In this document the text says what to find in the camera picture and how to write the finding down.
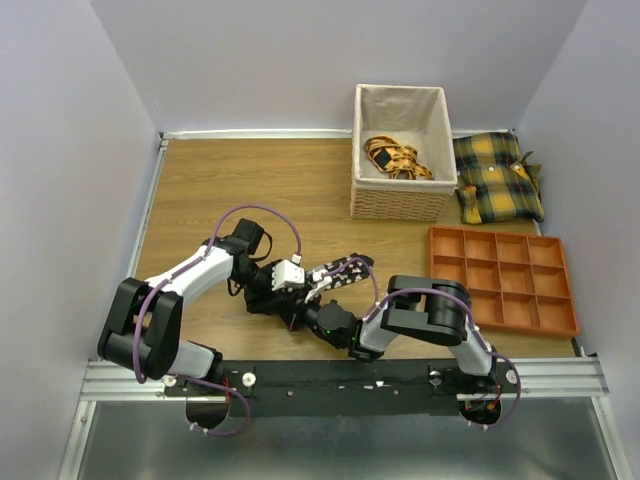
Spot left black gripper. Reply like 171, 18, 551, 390
232, 259, 286, 316

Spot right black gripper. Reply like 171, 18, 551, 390
276, 284, 323, 335

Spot black floral tie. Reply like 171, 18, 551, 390
314, 253, 379, 293

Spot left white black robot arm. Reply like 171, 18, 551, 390
97, 218, 305, 395

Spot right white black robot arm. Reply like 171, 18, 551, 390
290, 275, 497, 393

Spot orange patterned tie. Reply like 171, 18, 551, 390
364, 135, 434, 180

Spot orange compartment tray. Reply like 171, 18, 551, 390
428, 226, 580, 339

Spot yellow plaid shirt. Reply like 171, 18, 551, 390
453, 131, 545, 225

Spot wicker basket with liner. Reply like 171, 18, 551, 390
350, 84, 457, 222

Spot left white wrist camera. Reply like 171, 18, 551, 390
271, 254, 306, 291

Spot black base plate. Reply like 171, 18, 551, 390
164, 358, 521, 419

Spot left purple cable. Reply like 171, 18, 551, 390
134, 203, 304, 436

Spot aluminium frame rail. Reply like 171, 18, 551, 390
80, 357, 609, 402

